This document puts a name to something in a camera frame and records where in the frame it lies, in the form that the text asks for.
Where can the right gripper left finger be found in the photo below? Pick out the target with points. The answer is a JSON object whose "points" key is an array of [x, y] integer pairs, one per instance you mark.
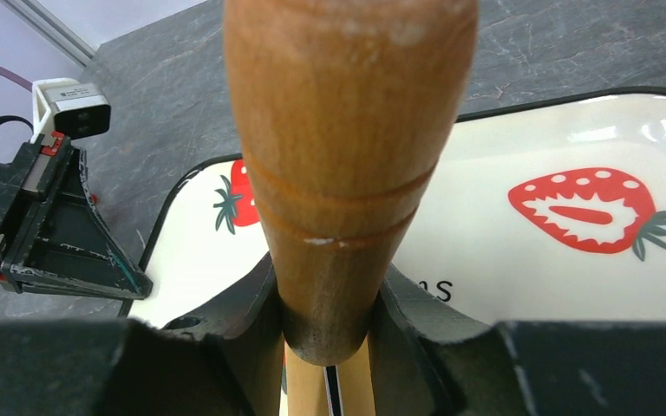
{"points": [[223, 358]]}

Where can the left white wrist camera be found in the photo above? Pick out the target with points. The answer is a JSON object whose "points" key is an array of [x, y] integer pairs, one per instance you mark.
{"points": [[68, 106]]}

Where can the wooden dough roller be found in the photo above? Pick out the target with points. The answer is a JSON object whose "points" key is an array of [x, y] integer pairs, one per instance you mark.
{"points": [[343, 109]]}

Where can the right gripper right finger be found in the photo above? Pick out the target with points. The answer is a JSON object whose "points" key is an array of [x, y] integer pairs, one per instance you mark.
{"points": [[426, 358]]}

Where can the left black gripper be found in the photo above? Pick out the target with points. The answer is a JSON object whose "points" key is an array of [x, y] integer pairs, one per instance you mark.
{"points": [[30, 255]]}

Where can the white strawberry print tray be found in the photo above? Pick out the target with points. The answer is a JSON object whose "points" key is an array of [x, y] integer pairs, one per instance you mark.
{"points": [[554, 211]]}

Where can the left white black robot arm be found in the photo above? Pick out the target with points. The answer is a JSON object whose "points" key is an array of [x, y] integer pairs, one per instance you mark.
{"points": [[71, 219]]}

